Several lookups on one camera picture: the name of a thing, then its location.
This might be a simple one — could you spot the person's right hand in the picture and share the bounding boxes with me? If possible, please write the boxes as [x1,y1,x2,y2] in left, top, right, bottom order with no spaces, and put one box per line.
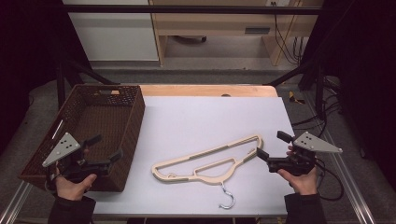
[277,144,318,196]

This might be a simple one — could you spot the brown woven basket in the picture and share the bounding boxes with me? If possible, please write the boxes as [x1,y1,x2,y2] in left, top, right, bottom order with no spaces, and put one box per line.
[18,83,147,193]

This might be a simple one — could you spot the white cabinet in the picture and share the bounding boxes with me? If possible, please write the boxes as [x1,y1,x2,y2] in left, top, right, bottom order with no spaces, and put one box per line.
[62,0,160,63]

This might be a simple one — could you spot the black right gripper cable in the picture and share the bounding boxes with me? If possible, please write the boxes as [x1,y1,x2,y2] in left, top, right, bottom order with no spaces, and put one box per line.
[314,158,346,202]

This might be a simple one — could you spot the hanging black cables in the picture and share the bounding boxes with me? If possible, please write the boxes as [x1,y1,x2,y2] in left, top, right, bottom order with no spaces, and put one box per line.
[271,1,304,65]

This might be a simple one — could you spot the black metal crossbar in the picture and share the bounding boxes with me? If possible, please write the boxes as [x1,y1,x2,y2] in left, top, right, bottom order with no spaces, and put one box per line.
[62,4,323,15]

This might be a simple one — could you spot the white table mat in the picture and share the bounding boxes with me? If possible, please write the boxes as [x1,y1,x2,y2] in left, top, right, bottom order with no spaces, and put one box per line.
[85,95,297,217]

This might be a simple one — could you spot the black metal stand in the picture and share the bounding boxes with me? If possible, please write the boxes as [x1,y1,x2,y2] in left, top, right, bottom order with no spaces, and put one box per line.
[264,58,329,120]
[55,58,121,110]

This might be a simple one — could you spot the person's left hand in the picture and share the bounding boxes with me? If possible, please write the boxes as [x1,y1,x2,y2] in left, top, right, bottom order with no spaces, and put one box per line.
[54,167,98,202]

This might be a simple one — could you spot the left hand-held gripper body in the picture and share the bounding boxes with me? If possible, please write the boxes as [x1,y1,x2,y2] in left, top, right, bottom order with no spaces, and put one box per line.
[42,133,111,185]

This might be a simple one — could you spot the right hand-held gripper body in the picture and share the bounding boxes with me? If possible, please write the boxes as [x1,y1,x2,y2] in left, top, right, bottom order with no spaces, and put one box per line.
[266,131,344,177]

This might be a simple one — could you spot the yellow and black tool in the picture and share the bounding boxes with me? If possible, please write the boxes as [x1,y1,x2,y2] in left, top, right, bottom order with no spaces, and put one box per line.
[288,91,306,105]

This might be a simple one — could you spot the light wooden desk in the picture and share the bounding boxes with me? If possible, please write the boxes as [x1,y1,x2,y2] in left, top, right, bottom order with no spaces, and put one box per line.
[148,0,325,67]

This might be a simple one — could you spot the beige plastic clothes hanger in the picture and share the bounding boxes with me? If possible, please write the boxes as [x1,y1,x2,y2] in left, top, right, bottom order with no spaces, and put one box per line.
[150,133,264,210]

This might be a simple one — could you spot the aluminium rail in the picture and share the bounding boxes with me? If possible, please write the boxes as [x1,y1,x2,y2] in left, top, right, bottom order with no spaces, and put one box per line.
[322,129,378,224]
[0,181,33,224]

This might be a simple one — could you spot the black floor cables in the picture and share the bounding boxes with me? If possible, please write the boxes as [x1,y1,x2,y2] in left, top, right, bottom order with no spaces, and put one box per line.
[290,77,344,138]

